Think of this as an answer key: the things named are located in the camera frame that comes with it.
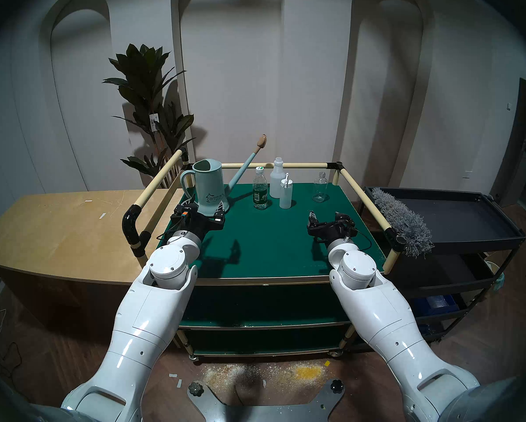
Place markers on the black utility cart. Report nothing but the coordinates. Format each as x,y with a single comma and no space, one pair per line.
461,219

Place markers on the light wooden table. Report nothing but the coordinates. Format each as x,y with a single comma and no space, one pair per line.
60,232

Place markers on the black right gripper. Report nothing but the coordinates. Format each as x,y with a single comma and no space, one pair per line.
333,232

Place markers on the dark door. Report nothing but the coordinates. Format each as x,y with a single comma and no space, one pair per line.
520,140

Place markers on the white opaque plastic bottle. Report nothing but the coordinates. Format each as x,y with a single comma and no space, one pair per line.
276,179

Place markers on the white nozzle squeeze bottle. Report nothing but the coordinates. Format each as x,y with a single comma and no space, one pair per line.
285,197

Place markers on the black star knob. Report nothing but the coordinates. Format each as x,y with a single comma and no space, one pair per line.
336,386
195,388

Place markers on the green shelf cart beige rails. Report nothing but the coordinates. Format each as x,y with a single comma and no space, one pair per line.
271,245

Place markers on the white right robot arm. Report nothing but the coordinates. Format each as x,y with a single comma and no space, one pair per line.
377,311

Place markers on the tall dark green plant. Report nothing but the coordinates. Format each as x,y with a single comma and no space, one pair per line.
146,87

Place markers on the light blue watering can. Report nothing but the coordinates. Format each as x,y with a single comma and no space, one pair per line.
210,183

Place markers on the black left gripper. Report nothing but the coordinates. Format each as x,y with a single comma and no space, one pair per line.
192,221

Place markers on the grey fluffy duster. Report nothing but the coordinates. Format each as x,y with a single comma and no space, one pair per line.
401,221

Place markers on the grey metal robot base plate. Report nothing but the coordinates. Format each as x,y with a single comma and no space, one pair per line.
263,412

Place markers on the yellowish floor powder pile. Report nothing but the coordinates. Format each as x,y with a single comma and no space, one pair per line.
309,372

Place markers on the clear empty bottle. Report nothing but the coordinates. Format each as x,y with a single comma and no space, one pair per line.
320,190

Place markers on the white plant price tag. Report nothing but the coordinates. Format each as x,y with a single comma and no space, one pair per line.
154,121

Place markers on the blue storage bin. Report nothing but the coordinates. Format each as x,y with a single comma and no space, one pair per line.
436,304

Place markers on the teal and white container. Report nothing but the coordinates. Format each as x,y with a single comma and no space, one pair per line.
498,278

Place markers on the green label water bottle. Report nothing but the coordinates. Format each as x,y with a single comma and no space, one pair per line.
260,192

